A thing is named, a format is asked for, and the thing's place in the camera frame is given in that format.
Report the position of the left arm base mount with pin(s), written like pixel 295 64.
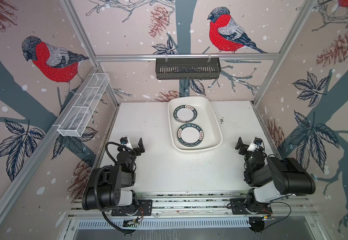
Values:
pixel 143 208

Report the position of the aluminium mounting rail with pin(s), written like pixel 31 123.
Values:
pixel 219 205

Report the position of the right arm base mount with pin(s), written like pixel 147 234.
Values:
pixel 243 207

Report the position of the white mesh wall basket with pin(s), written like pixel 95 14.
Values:
pixel 80 114

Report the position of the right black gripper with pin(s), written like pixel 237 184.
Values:
pixel 241 144

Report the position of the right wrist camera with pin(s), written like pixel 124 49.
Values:
pixel 256 145

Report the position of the green rim hao wei plate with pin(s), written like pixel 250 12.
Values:
pixel 185 114

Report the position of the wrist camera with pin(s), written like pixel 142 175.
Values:
pixel 126 142
pixel 256 145

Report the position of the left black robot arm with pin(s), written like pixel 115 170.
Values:
pixel 105 189

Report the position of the white plastic bin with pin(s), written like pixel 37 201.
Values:
pixel 206 119

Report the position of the black wire wall shelf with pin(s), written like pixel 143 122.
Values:
pixel 188 69

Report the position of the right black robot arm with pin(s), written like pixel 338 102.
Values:
pixel 271 178

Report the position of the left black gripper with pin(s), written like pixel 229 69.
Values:
pixel 136 150

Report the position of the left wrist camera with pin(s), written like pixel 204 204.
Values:
pixel 126 142

